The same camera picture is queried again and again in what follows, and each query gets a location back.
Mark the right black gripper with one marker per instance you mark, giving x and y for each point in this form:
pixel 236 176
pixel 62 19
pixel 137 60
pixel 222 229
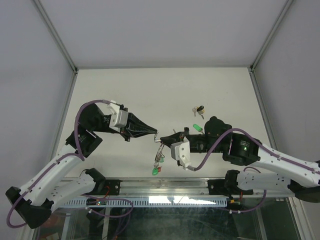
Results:
pixel 175 138

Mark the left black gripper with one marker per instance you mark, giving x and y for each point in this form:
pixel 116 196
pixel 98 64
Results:
pixel 134 123

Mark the silver keyring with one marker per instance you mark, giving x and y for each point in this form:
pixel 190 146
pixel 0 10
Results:
pixel 159 152

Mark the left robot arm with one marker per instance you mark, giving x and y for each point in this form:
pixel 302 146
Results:
pixel 36 200

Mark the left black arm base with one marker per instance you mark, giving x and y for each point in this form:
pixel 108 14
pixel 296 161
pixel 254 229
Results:
pixel 109 187

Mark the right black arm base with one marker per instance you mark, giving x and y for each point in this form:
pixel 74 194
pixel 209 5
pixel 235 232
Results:
pixel 219 187

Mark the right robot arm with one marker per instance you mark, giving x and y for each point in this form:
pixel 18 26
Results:
pixel 285 174

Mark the yellow black tag key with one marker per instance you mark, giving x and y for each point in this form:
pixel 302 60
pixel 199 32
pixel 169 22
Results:
pixel 199 110

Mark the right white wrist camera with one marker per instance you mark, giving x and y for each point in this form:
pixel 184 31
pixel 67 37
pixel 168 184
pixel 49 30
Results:
pixel 180 151

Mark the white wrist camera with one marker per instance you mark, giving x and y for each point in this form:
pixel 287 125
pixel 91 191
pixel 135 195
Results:
pixel 180 151
pixel 119 116

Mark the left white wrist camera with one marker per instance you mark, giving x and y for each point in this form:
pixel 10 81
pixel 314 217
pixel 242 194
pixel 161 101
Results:
pixel 119 116

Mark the aluminium mounting rail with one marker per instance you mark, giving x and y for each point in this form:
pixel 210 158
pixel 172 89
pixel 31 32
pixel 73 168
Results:
pixel 144 187

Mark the grey slotted cable duct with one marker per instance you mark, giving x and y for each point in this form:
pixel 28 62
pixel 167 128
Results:
pixel 148 202

